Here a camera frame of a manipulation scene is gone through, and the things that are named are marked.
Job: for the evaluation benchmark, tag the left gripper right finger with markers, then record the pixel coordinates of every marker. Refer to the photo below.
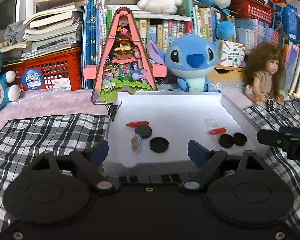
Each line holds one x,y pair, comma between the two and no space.
209,164

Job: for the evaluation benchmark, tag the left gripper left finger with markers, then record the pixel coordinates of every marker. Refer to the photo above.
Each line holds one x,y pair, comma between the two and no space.
87,162

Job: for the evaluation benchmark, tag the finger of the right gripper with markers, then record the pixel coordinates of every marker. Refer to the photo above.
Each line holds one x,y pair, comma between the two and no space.
272,138
289,130

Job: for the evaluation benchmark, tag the red crayon shaped piece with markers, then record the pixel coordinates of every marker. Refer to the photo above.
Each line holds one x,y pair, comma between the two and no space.
217,131
135,124

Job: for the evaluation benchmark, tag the clear small plastic cup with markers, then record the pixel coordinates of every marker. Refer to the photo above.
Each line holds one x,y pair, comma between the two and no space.
211,123

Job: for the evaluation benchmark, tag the blue bear picture card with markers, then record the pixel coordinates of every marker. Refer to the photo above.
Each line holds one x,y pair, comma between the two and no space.
136,143

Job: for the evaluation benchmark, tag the black binder clip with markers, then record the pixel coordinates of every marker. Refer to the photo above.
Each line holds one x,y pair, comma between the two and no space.
112,109

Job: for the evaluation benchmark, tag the pink fluffy blanket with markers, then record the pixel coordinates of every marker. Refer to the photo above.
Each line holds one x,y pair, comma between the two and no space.
50,102

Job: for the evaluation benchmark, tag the brown haired baby doll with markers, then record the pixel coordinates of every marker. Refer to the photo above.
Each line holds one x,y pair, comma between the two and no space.
265,70

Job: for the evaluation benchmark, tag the white shallow cardboard box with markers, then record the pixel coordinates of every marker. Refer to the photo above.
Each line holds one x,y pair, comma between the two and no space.
179,117

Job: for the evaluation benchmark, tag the wooden drawer shelf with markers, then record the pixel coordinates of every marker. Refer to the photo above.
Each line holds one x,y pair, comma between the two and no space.
226,73

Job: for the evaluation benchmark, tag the white patterned tissue box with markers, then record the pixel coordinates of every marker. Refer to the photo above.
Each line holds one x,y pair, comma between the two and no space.
230,54

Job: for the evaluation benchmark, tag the red plastic crate left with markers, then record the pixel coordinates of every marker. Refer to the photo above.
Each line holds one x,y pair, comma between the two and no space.
59,70

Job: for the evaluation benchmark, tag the pink triangular diorama house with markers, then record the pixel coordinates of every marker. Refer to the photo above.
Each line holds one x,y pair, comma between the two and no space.
124,64

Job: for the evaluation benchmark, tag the blue Stitch plush toy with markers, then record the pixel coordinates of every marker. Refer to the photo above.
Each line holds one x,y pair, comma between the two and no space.
189,58

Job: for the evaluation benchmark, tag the blue gift bag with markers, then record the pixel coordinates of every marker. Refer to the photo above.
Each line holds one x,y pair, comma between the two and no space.
284,18

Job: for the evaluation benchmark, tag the red plastic basket right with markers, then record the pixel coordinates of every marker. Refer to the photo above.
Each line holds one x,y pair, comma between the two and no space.
252,9

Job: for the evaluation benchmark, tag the stack of books left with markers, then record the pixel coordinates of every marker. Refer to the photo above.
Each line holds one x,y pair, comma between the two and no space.
57,24

